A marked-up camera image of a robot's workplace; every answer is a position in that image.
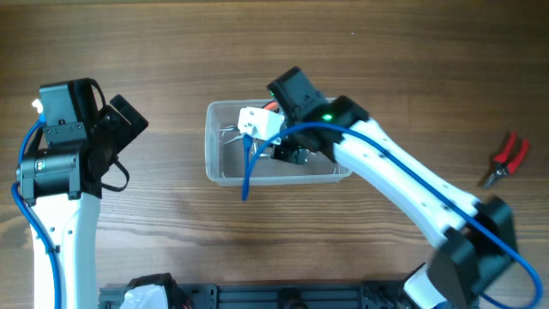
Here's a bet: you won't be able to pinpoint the clear plastic container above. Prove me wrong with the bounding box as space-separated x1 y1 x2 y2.
204 99 351 186

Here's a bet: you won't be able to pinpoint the orange black needle-nose pliers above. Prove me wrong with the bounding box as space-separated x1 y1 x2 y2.
220 100 286 144

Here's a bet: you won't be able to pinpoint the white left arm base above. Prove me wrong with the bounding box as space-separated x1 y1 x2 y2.
120 273 192 309

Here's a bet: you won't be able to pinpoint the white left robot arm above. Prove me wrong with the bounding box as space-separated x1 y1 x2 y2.
11 78 148 308

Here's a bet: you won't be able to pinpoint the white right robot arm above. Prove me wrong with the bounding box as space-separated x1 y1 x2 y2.
267 67 517 308

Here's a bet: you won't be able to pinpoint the red handled pliers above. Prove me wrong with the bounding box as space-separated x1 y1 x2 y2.
482 131 530 189

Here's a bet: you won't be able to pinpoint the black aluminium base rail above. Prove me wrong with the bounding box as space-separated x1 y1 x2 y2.
98 281 430 309

